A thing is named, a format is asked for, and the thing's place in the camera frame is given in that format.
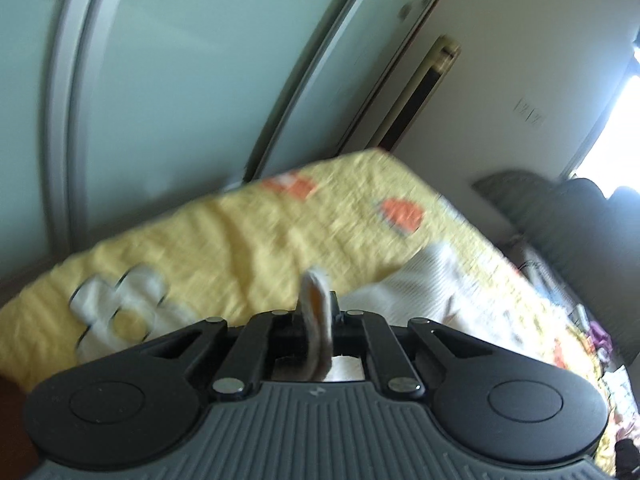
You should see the grey padded headboard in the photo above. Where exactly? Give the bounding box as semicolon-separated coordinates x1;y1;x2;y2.
472;170;640;363

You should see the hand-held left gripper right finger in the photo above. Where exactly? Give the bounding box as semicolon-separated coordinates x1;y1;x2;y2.
330;309;501;401

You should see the white knitted garment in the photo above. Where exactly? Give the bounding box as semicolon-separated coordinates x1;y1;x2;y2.
272;242;506;383

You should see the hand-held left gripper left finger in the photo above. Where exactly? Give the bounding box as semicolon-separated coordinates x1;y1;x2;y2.
142;310;302;402

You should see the yellow printed blanket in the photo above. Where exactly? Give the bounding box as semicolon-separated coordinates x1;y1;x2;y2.
0;147;618;476

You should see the bright window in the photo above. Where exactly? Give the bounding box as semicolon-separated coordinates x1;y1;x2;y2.
562;42;640;198

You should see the purple cloth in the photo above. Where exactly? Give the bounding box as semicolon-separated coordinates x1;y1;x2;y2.
589;321;615;362

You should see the standing air conditioner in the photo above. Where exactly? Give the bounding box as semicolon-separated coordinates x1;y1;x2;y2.
377;35;462;153

